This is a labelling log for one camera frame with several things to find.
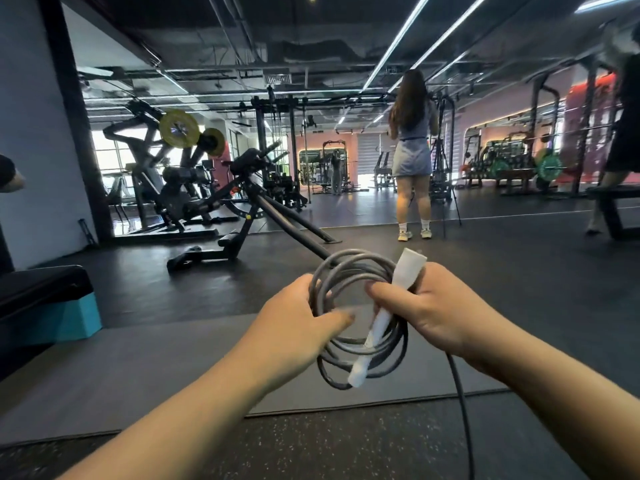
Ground grey jump rope white handles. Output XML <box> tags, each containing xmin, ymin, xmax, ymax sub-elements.
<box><xmin>308</xmin><ymin>247</ymin><xmax>476</xmax><ymax>480</ymax></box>

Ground grey floor mat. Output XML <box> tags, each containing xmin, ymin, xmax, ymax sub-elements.
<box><xmin>0</xmin><ymin>304</ymin><xmax>511</xmax><ymax>445</ymax></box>

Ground wooden low bench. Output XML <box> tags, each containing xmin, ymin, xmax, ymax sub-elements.
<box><xmin>494</xmin><ymin>168</ymin><xmax>537</xmax><ymax>196</ymax></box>

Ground black back extension machine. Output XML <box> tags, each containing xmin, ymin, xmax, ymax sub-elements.
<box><xmin>166</xmin><ymin>141</ymin><xmax>344</xmax><ymax>274</ymax></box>

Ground long ceiling light strip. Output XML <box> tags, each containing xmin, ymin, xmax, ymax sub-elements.
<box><xmin>360</xmin><ymin>0</ymin><xmax>434</xmax><ymax>93</ymax></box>
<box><xmin>387</xmin><ymin>0</ymin><xmax>493</xmax><ymax>93</ymax></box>

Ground black bench with teal base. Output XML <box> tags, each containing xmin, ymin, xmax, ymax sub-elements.
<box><xmin>0</xmin><ymin>265</ymin><xmax>104</xmax><ymax>381</ymax></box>

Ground person's left hand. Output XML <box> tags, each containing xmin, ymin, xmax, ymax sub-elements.
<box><xmin>239</xmin><ymin>273</ymin><xmax>356</xmax><ymax>393</ymax></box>

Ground person's right hand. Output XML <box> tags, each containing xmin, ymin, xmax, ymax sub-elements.
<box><xmin>365</xmin><ymin>262</ymin><xmax>483</xmax><ymax>364</ymax></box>

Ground person's left forearm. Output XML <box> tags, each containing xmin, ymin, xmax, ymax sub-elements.
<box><xmin>56</xmin><ymin>345</ymin><xmax>281</xmax><ymax>480</ymax></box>

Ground black plate loaded machine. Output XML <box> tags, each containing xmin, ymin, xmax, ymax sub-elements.
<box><xmin>102</xmin><ymin>99</ymin><xmax>242</xmax><ymax>241</ymax></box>

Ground large yellow weight plate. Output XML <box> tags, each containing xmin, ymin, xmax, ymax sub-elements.
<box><xmin>159</xmin><ymin>109</ymin><xmax>201</xmax><ymax>150</ymax></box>

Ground black cable machine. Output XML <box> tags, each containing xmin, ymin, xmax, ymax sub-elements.
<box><xmin>249</xmin><ymin>86</ymin><xmax>313</xmax><ymax>211</ymax></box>

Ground green weight plate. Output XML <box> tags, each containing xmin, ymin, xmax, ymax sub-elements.
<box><xmin>536</xmin><ymin>153</ymin><xmax>566</xmax><ymax>182</ymax></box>

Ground small yellow weight plate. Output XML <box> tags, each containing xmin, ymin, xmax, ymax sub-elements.
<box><xmin>200</xmin><ymin>127</ymin><xmax>227</xmax><ymax>158</ymax></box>

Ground black flat bench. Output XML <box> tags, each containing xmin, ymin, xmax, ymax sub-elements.
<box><xmin>585</xmin><ymin>184</ymin><xmax>640</xmax><ymax>241</ymax></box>

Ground black camera tripod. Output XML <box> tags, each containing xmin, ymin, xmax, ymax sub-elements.
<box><xmin>429</xmin><ymin>95</ymin><xmax>464</xmax><ymax>229</ymax></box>

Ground black power rack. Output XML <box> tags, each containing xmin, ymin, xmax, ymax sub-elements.
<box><xmin>525</xmin><ymin>54</ymin><xmax>623</xmax><ymax>198</ymax></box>

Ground person's right forearm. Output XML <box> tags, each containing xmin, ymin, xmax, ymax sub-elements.
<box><xmin>452</xmin><ymin>317</ymin><xmax>640</xmax><ymax>480</ymax></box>

